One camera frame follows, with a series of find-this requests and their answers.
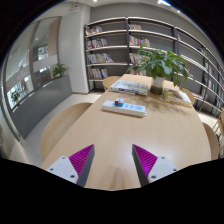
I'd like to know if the green potted plant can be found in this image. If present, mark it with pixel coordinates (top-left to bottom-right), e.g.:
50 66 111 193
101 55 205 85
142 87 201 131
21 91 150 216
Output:
125 39 192 96

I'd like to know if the white power strip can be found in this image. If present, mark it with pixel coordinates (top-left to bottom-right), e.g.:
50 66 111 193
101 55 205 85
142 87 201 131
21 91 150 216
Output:
101 99 148 118

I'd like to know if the large white book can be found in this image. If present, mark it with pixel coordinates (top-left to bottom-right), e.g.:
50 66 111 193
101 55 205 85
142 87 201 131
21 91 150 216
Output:
108 79 150 97

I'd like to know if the small green ledge plant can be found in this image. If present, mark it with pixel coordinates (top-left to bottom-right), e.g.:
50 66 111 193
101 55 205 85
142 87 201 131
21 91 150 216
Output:
51 63 70 79
9 88 23 105

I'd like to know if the grey shelf unit with books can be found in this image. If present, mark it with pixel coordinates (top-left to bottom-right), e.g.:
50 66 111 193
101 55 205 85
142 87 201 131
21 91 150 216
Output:
83 15 224 116

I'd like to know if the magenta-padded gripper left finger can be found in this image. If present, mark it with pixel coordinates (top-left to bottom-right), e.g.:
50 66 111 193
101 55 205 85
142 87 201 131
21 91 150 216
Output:
45 143 96 188

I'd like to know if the round-backed wooden chair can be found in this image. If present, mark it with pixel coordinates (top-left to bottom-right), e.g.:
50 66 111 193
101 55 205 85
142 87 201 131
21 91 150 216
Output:
39 102 94 161
181 88 196 105
202 122 221 161
102 75 122 92

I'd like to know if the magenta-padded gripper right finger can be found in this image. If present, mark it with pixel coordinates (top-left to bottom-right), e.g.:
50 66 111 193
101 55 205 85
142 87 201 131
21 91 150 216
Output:
131 143 180 188

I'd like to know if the yellow-edged picture book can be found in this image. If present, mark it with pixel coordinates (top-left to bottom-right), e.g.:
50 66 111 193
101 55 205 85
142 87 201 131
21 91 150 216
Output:
162 87 193 108

